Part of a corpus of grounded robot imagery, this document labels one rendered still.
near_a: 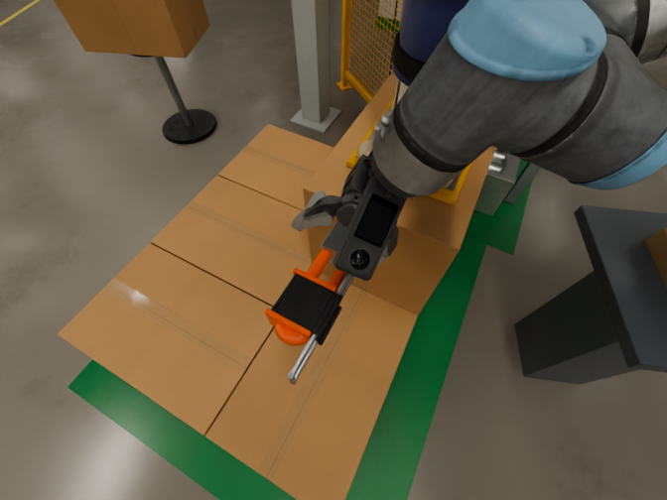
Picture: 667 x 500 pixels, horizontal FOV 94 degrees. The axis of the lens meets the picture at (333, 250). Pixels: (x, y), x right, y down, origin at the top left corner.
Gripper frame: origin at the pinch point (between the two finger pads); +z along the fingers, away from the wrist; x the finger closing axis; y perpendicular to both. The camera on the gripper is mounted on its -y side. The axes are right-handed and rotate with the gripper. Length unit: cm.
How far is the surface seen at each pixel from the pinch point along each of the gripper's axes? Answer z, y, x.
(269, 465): 54, -35, -14
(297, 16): 69, 175, 48
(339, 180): 17.7, 29.9, -0.2
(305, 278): 1.0, -6.0, 2.6
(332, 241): 1.3, 2.1, 0.4
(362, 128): 18, 52, -1
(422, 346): 88, 23, -77
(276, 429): 54, -27, -13
